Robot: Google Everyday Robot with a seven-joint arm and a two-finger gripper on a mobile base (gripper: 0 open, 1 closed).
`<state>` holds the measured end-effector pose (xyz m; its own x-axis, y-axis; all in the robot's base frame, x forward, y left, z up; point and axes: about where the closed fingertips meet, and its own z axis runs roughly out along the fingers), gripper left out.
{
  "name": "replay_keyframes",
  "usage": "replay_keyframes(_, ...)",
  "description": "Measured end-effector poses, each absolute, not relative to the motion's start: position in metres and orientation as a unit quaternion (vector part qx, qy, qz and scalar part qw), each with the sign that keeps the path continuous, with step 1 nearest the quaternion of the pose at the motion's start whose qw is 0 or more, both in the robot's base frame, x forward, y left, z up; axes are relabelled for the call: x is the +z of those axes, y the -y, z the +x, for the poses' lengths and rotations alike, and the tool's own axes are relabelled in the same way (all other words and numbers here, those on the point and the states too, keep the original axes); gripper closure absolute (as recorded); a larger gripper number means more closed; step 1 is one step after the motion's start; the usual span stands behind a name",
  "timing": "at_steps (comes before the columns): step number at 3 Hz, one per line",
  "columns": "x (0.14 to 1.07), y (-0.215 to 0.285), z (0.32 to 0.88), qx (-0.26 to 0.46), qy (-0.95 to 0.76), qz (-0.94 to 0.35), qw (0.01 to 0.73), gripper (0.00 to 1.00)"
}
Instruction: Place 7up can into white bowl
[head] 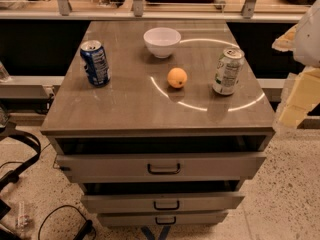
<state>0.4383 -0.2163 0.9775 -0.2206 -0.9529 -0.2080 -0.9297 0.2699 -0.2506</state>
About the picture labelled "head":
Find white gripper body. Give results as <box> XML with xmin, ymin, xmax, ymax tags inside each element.
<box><xmin>293</xmin><ymin>0</ymin><xmax>320</xmax><ymax>67</ymax></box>

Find green white 7up can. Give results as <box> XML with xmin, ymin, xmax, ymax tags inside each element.
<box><xmin>213</xmin><ymin>47</ymin><xmax>245</xmax><ymax>95</ymax></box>

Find metal railing shelf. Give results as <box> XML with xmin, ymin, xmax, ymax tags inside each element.
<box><xmin>0</xmin><ymin>0</ymin><xmax>309</xmax><ymax>22</ymax></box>

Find white bowl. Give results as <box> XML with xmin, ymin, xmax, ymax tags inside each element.
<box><xmin>143</xmin><ymin>27</ymin><xmax>181</xmax><ymax>58</ymax></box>

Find black cable on floor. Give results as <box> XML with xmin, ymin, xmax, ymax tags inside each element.
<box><xmin>37</xmin><ymin>204</ymin><xmax>97</xmax><ymax>240</ymax></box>

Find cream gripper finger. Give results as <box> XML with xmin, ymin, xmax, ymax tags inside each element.
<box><xmin>279</xmin><ymin>67</ymin><xmax>320</xmax><ymax>128</ymax></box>
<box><xmin>272</xmin><ymin>25</ymin><xmax>297</xmax><ymax>52</ymax></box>

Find orange fruit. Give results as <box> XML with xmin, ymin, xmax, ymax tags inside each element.
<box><xmin>167</xmin><ymin>68</ymin><xmax>188</xmax><ymax>89</ymax></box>

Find black chair base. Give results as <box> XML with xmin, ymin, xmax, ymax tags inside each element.
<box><xmin>0</xmin><ymin>120</ymin><xmax>42</xmax><ymax>192</ymax></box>

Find drawer with handle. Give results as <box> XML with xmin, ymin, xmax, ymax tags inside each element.
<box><xmin>81</xmin><ymin>192</ymin><xmax>244</xmax><ymax>214</ymax></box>
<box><xmin>97</xmin><ymin>211</ymin><xmax>228</xmax><ymax>227</ymax></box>
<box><xmin>57</xmin><ymin>152</ymin><xmax>266</xmax><ymax>183</ymax></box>

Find top drawer with handle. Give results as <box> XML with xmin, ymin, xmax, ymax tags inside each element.
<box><xmin>57</xmin><ymin>152</ymin><xmax>266</xmax><ymax>183</ymax></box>

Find bottom drawer with handle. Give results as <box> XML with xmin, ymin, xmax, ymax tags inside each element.
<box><xmin>97</xmin><ymin>211</ymin><xmax>228</xmax><ymax>227</ymax></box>

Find blue pepsi can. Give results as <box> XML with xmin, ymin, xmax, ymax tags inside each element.
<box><xmin>80</xmin><ymin>40</ymin><xmax>110</xmax><ymax>87</ymax></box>

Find middle drawer with handle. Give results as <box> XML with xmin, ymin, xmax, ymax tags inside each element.
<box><xmin>81</xmin><ymin>192</ymin><xmax>244</xmax><ymax>214</ymax></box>

